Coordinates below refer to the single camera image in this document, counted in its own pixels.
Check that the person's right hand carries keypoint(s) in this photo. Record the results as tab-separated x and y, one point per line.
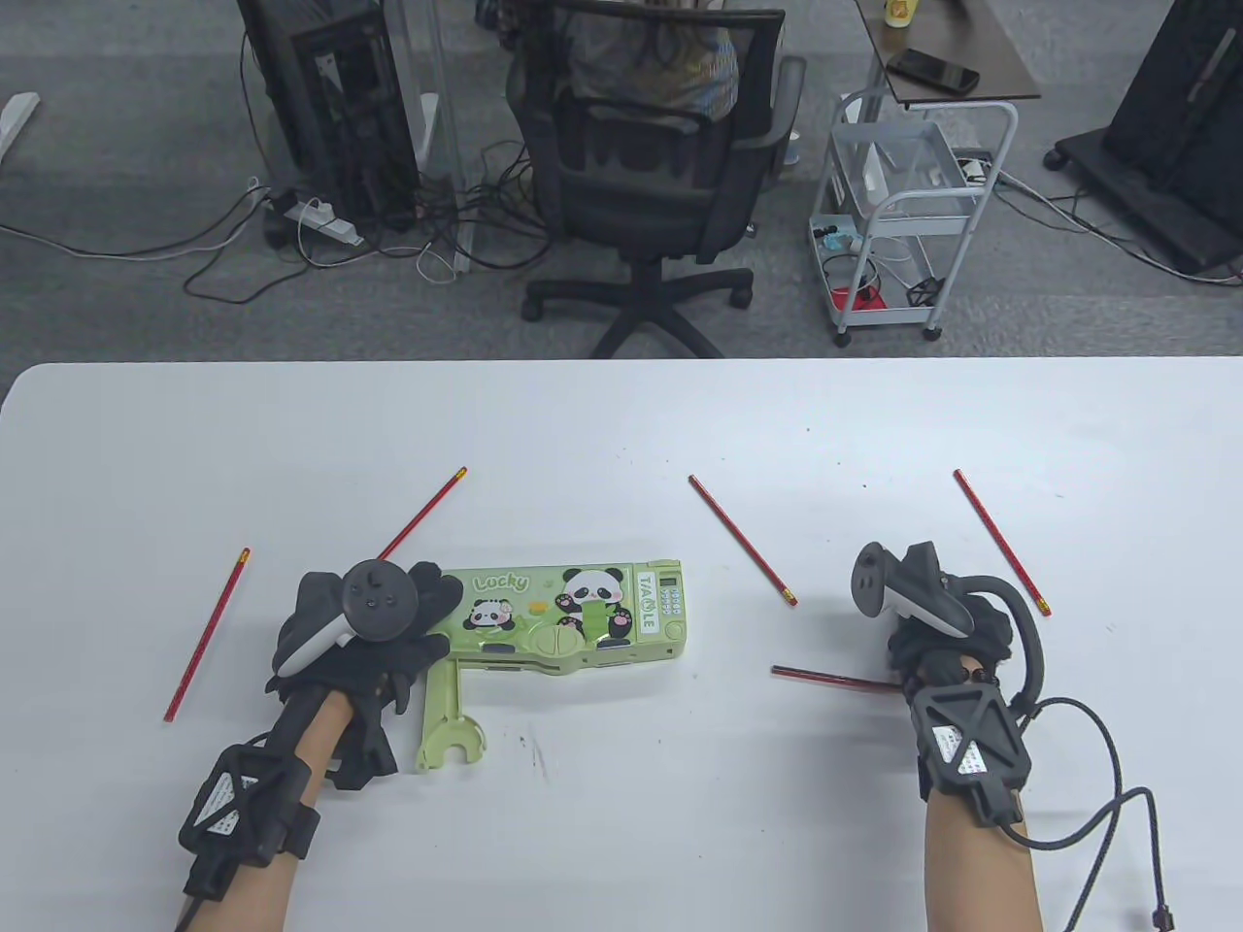
932	660

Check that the person's left hand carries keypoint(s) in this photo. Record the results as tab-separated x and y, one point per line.
388	670

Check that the grey white hand controller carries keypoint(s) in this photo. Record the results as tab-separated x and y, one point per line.
923	592
384	602

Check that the red wooden pencil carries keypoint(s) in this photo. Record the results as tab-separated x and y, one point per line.
738	534
1002	544
419	516
825	678
207	636

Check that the green multifunction pencil case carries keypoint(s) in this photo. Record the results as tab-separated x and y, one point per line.
544	602

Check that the small red object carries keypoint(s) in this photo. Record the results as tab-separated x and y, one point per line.
859	299

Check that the white power strip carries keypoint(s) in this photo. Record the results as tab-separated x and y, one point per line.
325	221

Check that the white utility cart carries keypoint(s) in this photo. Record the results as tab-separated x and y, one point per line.
913	202

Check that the white power adapter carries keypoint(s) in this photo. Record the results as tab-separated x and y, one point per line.
974	171

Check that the black mesh office chair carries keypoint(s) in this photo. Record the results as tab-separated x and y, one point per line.
641	194

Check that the black computer tower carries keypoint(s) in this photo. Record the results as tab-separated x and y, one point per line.
340	116

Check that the black smartphone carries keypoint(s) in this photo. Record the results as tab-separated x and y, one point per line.
932	70

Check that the black wheeled stand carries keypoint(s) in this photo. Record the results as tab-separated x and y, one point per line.
1175	116

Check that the brown side table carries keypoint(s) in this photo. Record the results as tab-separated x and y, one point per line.
971	39

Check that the yellow cup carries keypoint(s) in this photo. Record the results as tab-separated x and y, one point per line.
900	12

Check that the white flat bar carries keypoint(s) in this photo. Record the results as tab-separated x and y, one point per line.
17	116

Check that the black right wrist camera module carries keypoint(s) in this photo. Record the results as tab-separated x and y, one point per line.
971	743

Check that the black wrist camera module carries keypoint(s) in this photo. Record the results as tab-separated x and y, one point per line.
971	743
243	806

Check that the black left wrist camera module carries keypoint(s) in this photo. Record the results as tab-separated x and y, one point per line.
243	806

